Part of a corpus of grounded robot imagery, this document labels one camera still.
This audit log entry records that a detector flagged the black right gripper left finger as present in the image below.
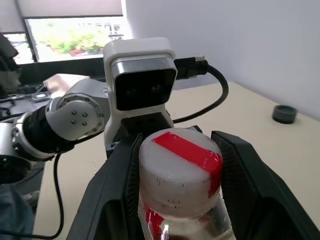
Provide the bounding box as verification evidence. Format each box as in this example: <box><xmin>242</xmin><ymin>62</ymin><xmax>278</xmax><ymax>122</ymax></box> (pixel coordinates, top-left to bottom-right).
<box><xmin>66</xmin><ymin>133</ymin><xmax>144</xmax><ymax>240</ymax></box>

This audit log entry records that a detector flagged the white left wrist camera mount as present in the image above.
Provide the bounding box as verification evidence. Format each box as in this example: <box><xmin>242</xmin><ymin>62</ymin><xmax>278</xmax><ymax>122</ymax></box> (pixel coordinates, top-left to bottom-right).
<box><xmin>102</xmin><ymin>37</ymin><xmax>179</xmax><ymax>159</ymax></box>

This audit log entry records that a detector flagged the grey roller blind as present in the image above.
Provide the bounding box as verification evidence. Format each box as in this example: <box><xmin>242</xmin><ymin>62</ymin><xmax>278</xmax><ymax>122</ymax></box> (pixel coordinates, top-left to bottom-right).
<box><xmin>16</xmin><ymin>0</ymin><xmax>125</xmax><ymax>19</ymax></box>

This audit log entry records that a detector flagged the window with dark frame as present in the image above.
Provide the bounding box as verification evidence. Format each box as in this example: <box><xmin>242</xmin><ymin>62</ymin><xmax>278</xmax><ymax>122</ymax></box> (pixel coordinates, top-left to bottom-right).
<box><xmin>0</xmin><ymin>16</ymin><xmax>133</xmax><ymax>65</ymax></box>

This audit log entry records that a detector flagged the person in dark clothing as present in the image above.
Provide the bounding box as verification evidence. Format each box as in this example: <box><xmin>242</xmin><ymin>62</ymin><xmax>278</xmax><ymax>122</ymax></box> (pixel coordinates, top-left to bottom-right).
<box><xmin>0</xmin><ymin>32</ymin><xmax>20</xmax><ymax>98</ymax></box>

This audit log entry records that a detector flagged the brown cardboard box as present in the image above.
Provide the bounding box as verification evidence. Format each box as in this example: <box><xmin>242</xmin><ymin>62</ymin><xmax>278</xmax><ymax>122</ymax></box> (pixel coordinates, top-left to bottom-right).
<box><xmin>42</xmin><ymin>73</ymin><xmax>90</xmax><ymax>99</ymax></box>

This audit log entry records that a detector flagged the dark grey round cap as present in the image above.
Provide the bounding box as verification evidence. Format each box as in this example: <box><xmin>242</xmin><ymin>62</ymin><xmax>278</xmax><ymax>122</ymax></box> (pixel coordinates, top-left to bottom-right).
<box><xmin>271</xmin><ymin>104</ymin><xmax>298</xmax><ymax>125</ymax></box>

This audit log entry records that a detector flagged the black desk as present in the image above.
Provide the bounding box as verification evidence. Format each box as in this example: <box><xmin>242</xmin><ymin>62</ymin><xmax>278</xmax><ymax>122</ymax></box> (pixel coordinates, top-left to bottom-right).
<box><xmin>0</xmin><ymin>56</ymin><xmax>106</xmax><ymax>121</ymax></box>

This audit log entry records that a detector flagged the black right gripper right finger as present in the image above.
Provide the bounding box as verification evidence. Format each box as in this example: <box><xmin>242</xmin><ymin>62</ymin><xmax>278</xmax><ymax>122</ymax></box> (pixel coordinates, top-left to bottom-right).
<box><xmin>211</xmin><ymin>129</ymin><xmax>320</xmax><ymax>240</ymax></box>

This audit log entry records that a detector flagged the dark blue fabric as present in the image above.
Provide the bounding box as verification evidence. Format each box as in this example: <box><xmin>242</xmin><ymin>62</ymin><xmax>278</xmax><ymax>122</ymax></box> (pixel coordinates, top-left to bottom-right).
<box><xmin>0</xmin><ymin>184</ymin><xmax>35</xmax><ymax>240</ymax></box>

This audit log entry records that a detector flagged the white bottle cap red tape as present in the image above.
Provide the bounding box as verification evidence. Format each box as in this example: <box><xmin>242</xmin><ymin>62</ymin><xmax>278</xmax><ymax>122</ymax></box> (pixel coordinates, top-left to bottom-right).
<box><xmin>138</xmin><ymin>127</ymin><xmax>224</xmax><ymax>216</ymax></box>

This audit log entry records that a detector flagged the clear plastic bottle red label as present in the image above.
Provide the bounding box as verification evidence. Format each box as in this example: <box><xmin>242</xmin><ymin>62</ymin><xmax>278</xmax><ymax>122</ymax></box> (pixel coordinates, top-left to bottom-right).
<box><xmin>137</xmin><ymin>192</ymin><xmax>237</xmax><ymax>240</ymax></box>

